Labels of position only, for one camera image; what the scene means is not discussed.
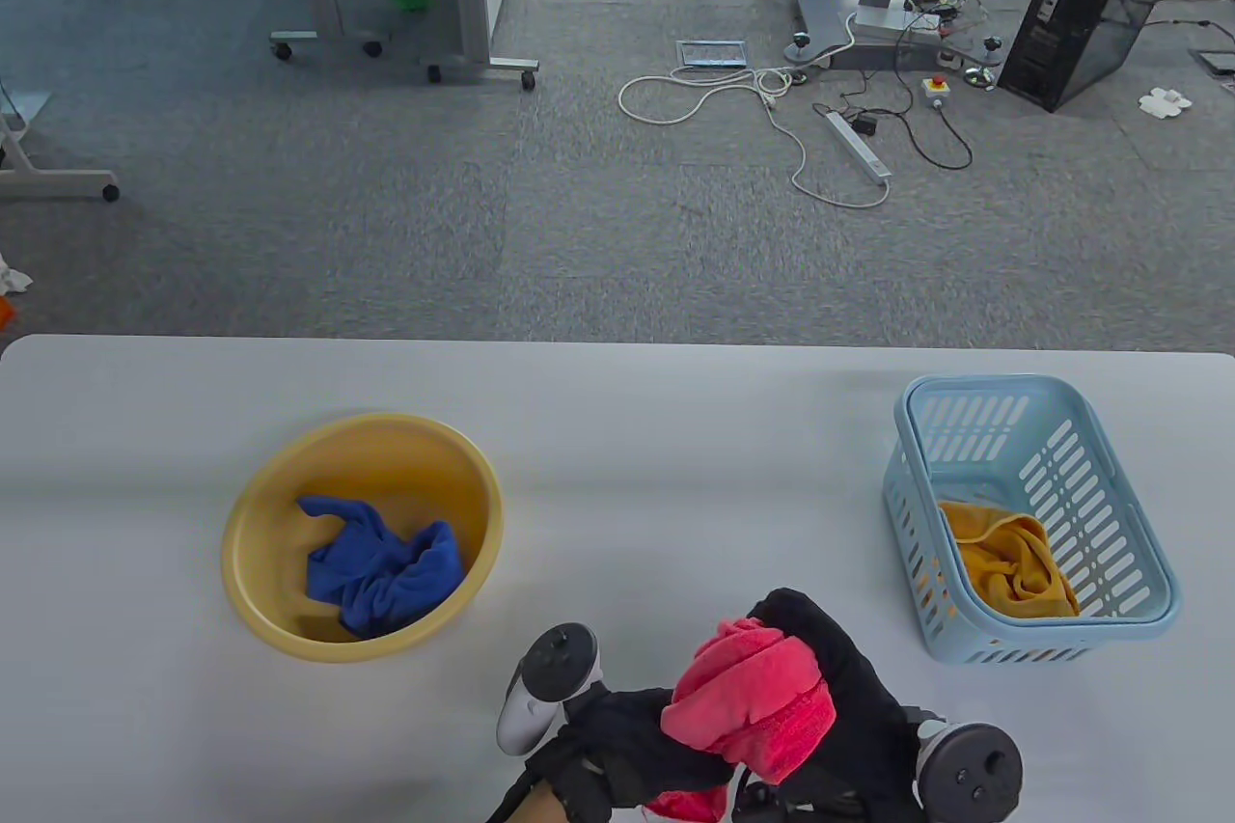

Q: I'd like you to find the pink square towel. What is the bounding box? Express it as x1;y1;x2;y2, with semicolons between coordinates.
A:
645;616;837;821

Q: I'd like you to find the silver floor outlet box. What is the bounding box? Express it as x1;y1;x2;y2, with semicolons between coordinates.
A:
675;39;749;71

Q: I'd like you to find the white power strip with cable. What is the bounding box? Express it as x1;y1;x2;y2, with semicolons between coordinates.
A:
617;11;893;209

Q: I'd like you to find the black cable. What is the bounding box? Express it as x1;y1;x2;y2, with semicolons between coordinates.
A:
810;75;975;171

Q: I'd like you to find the light blue plastic basket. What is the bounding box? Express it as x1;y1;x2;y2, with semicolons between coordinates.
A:
883;373;1182;666

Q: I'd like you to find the grey wheeled table foot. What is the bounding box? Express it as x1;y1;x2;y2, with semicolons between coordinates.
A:
0;80;122;203

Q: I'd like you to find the person's right hand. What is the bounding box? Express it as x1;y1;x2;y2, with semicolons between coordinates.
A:
748;587;924;823

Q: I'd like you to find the blue square towel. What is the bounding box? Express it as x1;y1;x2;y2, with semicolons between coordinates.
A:
296;495;466;641

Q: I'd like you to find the yellow plastic basin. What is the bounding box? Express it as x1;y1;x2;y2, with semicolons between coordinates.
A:
220;413;506;665

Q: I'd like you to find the person's left hand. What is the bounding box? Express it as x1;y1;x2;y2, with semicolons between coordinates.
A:
526;688;736;823

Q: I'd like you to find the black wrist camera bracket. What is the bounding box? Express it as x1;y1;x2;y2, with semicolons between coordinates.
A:
731;765;802;823

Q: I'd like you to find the black computer tower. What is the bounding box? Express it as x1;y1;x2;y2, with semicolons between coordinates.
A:
997;0;1197;113

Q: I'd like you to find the person's left forearm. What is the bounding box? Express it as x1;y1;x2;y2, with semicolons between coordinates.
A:
502;780;563;823

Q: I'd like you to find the yellow square towel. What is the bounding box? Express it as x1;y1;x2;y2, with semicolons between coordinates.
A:
938;500;1082;619

